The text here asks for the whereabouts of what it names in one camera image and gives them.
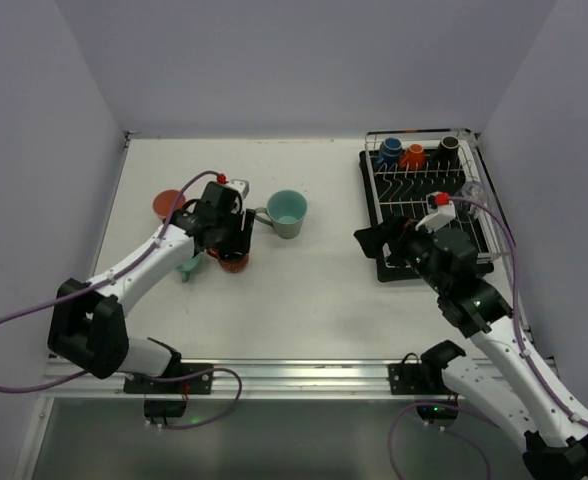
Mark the black drip tray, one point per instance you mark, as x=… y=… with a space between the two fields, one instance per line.
x=392 y=190

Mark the pink plastic cup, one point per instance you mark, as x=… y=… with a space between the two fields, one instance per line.
x=166 y=202

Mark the aluminium mounting rail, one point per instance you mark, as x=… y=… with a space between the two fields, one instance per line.
x=263 y=379

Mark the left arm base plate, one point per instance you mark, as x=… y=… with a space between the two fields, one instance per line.
x=179 y=379

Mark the pale green mug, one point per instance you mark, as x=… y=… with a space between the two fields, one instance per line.
x=186 y=269
x=284 y=212

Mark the black cup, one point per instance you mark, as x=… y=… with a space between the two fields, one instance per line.
x=447 y=150

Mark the blue cup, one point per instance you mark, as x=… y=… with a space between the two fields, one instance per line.
x=390 y=151

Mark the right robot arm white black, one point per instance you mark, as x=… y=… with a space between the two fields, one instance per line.
x=548 y=425

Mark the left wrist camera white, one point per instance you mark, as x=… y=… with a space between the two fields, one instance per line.
x=242 y=187

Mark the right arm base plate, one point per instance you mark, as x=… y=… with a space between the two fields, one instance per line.
x=410 y=376

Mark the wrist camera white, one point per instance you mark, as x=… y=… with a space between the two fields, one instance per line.
x=441 y=211
x=242 y=187

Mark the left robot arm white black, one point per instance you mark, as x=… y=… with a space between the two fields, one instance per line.
x=88 y=326

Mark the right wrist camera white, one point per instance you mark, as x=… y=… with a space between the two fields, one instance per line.
x=441 y=211

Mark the wire dish rack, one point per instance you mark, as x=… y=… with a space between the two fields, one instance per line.
x=429 y=139

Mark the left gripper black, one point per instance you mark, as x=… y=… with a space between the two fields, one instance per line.
x=239 y=235

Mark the clear glass cup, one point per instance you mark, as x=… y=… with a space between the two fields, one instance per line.
x=473 y=193

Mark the orange cup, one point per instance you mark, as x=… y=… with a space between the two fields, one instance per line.
x=414 y=158

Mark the red glazed round cup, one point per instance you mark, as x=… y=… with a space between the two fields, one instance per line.
x=234 y=262

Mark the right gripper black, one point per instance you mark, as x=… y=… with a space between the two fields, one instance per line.
x=391 y=240

